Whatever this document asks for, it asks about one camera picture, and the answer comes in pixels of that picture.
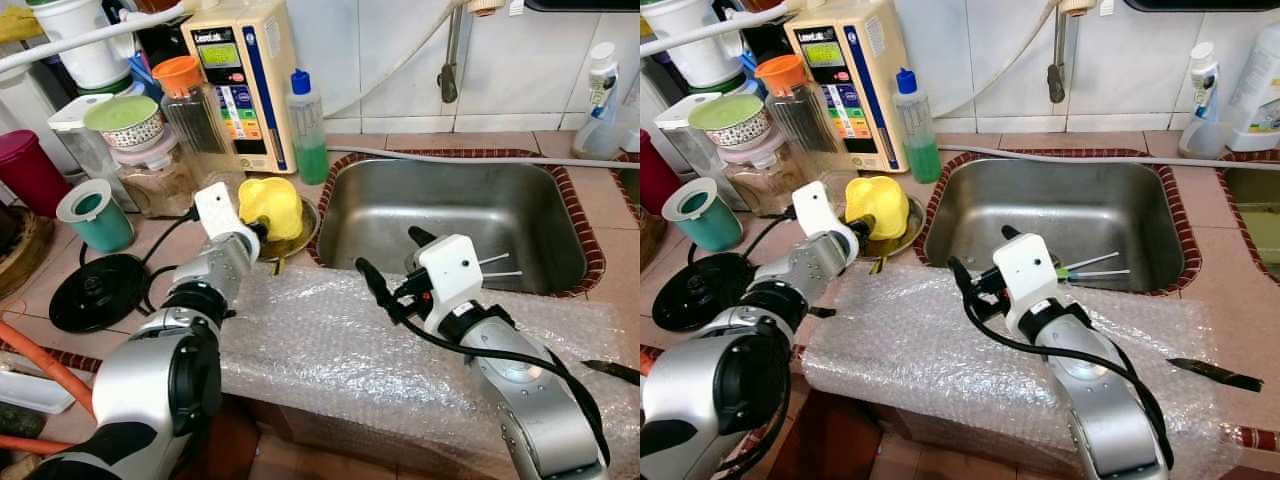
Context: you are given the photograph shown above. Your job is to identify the maroon plastic container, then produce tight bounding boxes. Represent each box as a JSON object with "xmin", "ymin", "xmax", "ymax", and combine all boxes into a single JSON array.
[
  {"xmin": 640, "ymin": 130, "xmax": 683, "ymax": 216},
  {"xmin": 0, "ymin": 130, "xmax": 73, "ymax": 219}
]

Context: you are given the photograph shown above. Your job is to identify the flat white plastic object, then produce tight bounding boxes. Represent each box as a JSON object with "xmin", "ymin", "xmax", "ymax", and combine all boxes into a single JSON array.
[{"xmin": 0, "ymin": 370, "xmax": 76, "ymax": 416}]

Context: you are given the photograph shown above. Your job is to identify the white detergent bottle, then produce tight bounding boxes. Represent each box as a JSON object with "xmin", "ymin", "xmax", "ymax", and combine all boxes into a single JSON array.
[
  {"xmin": 618, "ymin": 70, "xmax": 641, "ymax": 151},
  {"xmin": 1228, "ymin": 22, "xmax": 1280, "ymax": 153}
]

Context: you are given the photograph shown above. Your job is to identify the blue plastic object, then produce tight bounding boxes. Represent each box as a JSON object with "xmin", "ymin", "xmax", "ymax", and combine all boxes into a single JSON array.
[
  {"xmin": 125, "ymin": 50, "xmax": 166, "ymax": 101},
  {"xmin": 735, "ymin": 50, "xmax": 771, "ymax": 96}
]

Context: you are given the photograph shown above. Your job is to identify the black appliance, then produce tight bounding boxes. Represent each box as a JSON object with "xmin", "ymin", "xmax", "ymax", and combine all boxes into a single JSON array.
[
  {"xmin": 105, "ymin": 0, "xmax": 196, "ymax": 71},
  {"xmin": 715, "ymin": 0, "xmax": 801, "ymax": 66}
]

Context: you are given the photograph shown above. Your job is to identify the clear jar with orange lid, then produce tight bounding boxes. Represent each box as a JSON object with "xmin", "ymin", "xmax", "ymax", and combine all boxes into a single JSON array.
[
  {"xmin": 755, "ymin": 54, "xmax": 851, "ymax": 201},
  {"xmin": 152, "ymin": 55, "xmax": 246, "ymax": 201}
]

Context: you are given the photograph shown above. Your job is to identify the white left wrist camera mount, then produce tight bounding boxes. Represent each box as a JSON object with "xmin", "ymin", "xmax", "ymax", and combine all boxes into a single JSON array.
[
  {"xmin": 790, "ymin": 180, "xmax": 859, "ymax": 263},
  {"xmin": 193, "ymin": 181, "xmax": 261, "ymax": 251}
]

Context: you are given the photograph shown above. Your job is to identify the grey wall tap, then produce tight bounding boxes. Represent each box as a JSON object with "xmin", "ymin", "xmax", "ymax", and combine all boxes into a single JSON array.
[
  {"xmin": 1047, "ymin": 5, "xmax": 1073, "ymax": 104},
  {"xmin": 438, "ymin": 5, "xmax": 466, "ymax": 104}
]

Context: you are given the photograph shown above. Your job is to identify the pink lidded powder jar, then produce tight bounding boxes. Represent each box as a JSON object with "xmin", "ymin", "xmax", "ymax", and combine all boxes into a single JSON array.
[
  {"xmin": 110, "ymin": 135, "xmax": 201, "ymax": 219},
  {"xmin": 715, "ymin": 135, "xmax": 806, "ymax": 216}
]

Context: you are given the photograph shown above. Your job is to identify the cream water ionizer machine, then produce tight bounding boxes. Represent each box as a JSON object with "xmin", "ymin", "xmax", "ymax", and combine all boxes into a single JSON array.
[
  {"xmin": 182, "ymin": 0, "xmax": 299, "ymax": 174},
  {"xmin": 785, "ymin": 0, "xmax": 911, "ymax": 173}
]

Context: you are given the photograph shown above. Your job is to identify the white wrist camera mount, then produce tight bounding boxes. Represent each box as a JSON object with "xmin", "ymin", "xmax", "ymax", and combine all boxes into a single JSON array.
[
  {"xmin": 193, "ymin": 181, "xmax": 261, "ymax": 251},
  {"xmin": 415, "ymin": 235, "xmax": 486, "ymax": 331},
  {"xmin": 992, "ymin": 233, "xmax": 1061, "ymax": 331},
  {"xmin": 790, "ymin": 180, "xmax": 859, "ymax": 263}
]

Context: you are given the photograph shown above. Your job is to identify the white pipe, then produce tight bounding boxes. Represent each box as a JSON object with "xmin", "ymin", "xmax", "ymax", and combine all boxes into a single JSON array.
[
  {"xmin": 0, "ymin": 0, "xmax": 216, "ymax": 73},
  {"xmin": 640, "ymin": 0, "xmax": 816, "ymax": 58}
]

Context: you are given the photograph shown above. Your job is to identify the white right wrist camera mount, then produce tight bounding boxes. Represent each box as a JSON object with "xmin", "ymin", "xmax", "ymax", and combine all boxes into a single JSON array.
[
  {"xmin": 415, "ymin": 235, "xmax": 486, "ymax": 331},
  {"xmin": 992, "ymin": 233, "xmax": 1061, "ymax": 331}
]

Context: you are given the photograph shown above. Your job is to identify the thin white tube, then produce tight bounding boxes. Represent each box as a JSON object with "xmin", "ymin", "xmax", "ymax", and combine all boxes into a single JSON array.
[
  {"xmin": 935, "ymin": 10, "xmax": 1056, "ymax": 119},
  {"xmin": 325, "ymin": 10, "xmax": 451, "ymax": 119}
]

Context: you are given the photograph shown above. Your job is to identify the yellow cloth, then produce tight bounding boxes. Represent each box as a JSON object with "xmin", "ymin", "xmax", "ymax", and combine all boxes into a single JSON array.
[{"xmin": 0, "ymin": 5, "xmax": 46, "ymax": 46}]

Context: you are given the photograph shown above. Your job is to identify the clear bubble wrap sheet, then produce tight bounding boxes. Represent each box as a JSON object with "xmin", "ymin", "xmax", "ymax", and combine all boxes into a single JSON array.
[
  {"xmin": 800, "ymin": 265, "xmax": 1246, "ymax": 476},
  {"xmin": 215, "ymin": 265, "xmax": 641, "ymax": 471}
]

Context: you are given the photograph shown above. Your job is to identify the brown wicker basket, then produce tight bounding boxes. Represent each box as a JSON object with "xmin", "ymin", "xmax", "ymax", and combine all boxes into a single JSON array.
[
  {"xmin": 640, "ymin": 205, "xmax": 669, "ymax": 271},
  {"xmin": 0, "ymin": 205, "xmax": 56, "ymax": 299}
]

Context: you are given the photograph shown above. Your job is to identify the orange hose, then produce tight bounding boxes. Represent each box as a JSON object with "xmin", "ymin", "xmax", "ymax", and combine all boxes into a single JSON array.
[{"xmin": 0, "ymin": 320, "xmax": 101, "ymax": 456}]

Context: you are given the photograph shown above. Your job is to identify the black tape strip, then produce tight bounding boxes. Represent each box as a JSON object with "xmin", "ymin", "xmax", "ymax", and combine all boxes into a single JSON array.
[
  {"xmin": 582, "ymin": 360, "xmax": 641, "ymax": 387},
  {"xmin": 1165, "ymin": 357, "xmax": 1264, "ymax": 393}
]

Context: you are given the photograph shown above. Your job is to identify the green soap bottle blue cap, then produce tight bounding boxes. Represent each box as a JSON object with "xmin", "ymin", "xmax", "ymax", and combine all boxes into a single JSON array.
[
  {"xmin": 893, "ymin": 68, "xmax": 943, "ymax": 184},
  {"xmin": 288, "ymin": 68, "xmax": 331, "ymax": 186}
]

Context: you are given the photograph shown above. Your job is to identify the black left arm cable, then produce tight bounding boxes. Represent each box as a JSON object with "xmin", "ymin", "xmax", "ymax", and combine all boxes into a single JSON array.
[
  {"xmin": 735, "ymin": 205, "xmax": 801, "ymax": 271},
  {"xmin": 135, "ymin": 205, "xmax": 201, "ymax": 316}
]

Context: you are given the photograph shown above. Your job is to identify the black frying pan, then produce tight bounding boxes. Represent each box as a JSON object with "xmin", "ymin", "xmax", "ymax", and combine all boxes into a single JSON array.
[{"xmin": 1125, "ymin": 0, "xmax": 1280, "ymax": 13}]

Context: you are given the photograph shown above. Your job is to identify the black round kettle base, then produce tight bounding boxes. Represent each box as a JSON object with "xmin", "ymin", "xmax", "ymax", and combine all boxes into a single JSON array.
[
  {"xmin": 680, "ymin": 252, "xmax": 761, "ymax": 334},
  {"xmin": 48, "ymin": 253, "xmax": 151, "ymax": 334}
]

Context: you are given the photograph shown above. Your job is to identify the teal cup with white funnel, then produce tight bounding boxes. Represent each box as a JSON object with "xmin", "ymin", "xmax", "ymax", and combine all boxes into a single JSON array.
[
  {"xmin": 662, "ymin": 177, "xmax": 746, "ymax": 253},
  {"xmin": 56, "ymin": 178, "xmax": 136, "ymax": 254}
]

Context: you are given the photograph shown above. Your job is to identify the clear container with white lid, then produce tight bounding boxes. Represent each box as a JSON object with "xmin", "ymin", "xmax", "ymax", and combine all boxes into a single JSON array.
[
  {"xmin": 655, "ymin": 92, "xmax": 726, "ymax": 206},
  {"xmin": 47, "ymin": 92, "xmax": 121, "ymax": 211}
]

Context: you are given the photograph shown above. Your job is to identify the large steel sink basin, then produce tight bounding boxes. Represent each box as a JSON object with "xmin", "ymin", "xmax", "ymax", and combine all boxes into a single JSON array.
[
  {"xmin": 315, "ymin": 155, "xmax": 601, "ymax": 298},
  {"xmin": 920, "ymin": 150, "xmax": 1201, "ymax": 294}
]

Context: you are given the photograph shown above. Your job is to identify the patterned bowl with green lid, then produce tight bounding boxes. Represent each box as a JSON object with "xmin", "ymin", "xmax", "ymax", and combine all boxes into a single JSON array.
[
  {"xmin": 83, "ymin": 94, "xmax": 166, "ymax": 151},
  {"xmin": 687, "ymin": 93, "xmax": 773, "ymax": 151}
]

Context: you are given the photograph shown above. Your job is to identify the clear plastic cup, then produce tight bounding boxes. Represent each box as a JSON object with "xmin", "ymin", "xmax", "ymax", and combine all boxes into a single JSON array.
[
  {"xmin": 572, "ymin": 95, "xmax": 626, "ymax": 161},
  {"xmin": 1178, "ymin": 95, "xmax": 1233, "ymax": 161}
]

